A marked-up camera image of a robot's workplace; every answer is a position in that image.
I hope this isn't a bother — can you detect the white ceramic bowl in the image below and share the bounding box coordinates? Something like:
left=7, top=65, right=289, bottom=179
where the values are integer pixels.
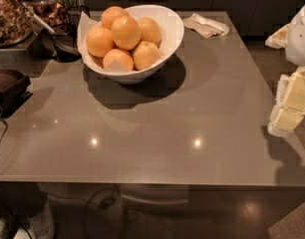
left=96, top=5, right=184, bottom=84

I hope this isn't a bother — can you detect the orange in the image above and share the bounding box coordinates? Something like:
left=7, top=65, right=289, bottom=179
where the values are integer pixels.
left=101, top=6, right=129, bottom=29
left=86, top=25, right=114, bottom=57
left=111, top=16, right=141, bottom=50
left=132, top=41, right=160, bottom=71
left=138, top=17, right=161, bottom=45
left=103, top=49, right=134, bottom=71

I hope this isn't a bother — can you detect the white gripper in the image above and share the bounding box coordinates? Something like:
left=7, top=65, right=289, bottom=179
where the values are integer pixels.
left=265, top=5, right=305, bottom=137

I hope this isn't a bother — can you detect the glass jar of dried snacks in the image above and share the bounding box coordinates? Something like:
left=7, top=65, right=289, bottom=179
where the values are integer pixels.
left=0, top=0, right=32, bottom=48

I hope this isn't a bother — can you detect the crumpled paper napkin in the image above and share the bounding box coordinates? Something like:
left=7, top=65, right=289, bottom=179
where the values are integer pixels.
left=182, top=13, right=230, bottom=38

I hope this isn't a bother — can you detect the dark brown device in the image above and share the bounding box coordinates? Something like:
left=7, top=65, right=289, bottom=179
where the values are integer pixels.
left=0, top=70, right=32, bottom=119

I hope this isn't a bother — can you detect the white paper bowl liner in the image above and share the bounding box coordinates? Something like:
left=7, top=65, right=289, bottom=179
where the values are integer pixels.
left=76, top=11, right=164, bottom=74

